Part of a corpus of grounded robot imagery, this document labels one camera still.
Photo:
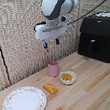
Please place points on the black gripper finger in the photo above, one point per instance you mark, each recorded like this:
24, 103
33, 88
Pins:
45, 45
57, 41

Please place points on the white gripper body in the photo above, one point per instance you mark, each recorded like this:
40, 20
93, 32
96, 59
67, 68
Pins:
50, 30

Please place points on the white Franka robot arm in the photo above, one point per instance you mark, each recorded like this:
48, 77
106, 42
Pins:
56, 1

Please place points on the black air fryer body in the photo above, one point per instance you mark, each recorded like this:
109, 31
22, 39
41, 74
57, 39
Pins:
102, 27

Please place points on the pink cup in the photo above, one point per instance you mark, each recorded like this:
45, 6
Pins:
53, 69

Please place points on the beige woven folding screen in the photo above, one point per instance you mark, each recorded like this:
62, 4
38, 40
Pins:
18, 36

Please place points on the yellow food pieces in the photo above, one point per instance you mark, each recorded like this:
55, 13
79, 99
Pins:
67, 77

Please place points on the small white bowl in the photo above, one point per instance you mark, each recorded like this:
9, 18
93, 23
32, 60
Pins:
68, 81

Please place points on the yellow food bar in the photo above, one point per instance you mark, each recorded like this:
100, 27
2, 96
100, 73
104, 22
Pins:
50, 88

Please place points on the white floral rim plate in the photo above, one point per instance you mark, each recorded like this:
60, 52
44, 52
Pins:
24, 103

